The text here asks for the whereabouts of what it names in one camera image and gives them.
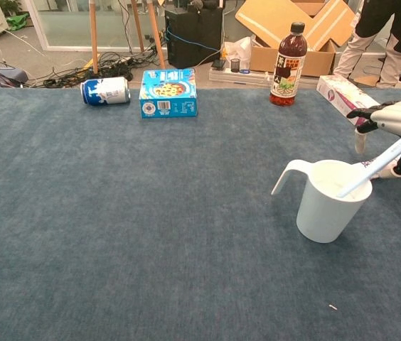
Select light blue toothbrush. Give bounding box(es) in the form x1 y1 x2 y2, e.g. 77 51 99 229
336 134 401 199

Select white floral toothpaste tube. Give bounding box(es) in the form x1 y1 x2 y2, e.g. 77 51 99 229
351 156 400 178

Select white plastic cup with handle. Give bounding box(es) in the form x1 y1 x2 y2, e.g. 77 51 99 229
270 159 373 244

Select pink floral box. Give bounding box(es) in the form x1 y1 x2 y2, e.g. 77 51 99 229
316 74 381 126

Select person in grey trousers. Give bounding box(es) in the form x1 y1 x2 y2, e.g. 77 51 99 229
332 0 401 90

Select dark tea bottle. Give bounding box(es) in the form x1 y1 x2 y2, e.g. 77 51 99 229
269 21 309 107

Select open cardboard box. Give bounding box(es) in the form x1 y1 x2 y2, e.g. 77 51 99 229
235 0 356 77

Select white plastic bag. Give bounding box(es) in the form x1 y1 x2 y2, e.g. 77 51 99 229
223 36 253 70

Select black computer tower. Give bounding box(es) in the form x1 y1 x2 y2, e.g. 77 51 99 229
164 6 224 70

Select blue cereal box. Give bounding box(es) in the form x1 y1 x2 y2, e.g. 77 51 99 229
139 67 199 119

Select wooden stand leg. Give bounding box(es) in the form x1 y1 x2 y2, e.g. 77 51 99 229
89 0 100 75
131 0 145 53
146 0 166 70

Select blue carpet table mat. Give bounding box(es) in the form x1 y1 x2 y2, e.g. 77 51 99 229
0 87 401 341

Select blue and white drink can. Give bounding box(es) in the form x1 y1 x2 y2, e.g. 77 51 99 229
80 76 132 107

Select green cloth bundle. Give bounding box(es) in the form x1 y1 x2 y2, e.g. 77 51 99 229
6 12 30 32

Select blue network cable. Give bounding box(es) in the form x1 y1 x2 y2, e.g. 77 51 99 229
166 26 223 53

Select tangled floor cables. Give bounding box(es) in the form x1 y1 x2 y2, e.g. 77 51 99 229
29 49 168 89

